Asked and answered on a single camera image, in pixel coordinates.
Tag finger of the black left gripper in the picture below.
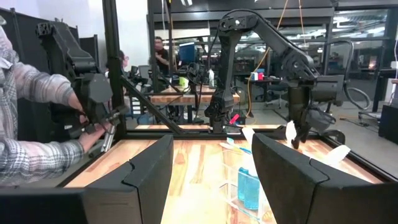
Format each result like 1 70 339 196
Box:
291 122 302 150
299 122 312 142

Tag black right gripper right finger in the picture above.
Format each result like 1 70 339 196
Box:
251 133 398 224

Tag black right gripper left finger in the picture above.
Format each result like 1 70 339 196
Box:
0 134 174 224

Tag clear acrylic organizer holder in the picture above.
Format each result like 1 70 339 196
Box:
217 161 274 224

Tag black office chair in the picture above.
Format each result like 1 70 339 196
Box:
266 81 289 110

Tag blue and white toothbrush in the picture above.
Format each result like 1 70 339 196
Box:
226 136 252 156

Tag person's hand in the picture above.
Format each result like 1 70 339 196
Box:
67 91 86 124
77 123 111 153

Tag wooden workbench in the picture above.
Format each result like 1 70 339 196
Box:
149 85 242 124

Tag blue lit monitor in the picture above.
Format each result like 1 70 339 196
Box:
178 42 197 65

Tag person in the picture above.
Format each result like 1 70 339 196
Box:
154 36 170 75
0 15 108 187
118 49 130 78

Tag orange hanging cable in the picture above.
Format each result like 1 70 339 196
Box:
246 0 290 118

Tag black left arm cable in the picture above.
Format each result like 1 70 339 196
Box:
332 39 373 111

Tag black aluminium table frame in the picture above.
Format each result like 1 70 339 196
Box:
57 124 398 187

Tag black diagonal frame brace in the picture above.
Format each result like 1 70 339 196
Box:
119 76 184 135

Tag black upright frame post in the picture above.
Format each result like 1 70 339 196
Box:
101 0 127 138

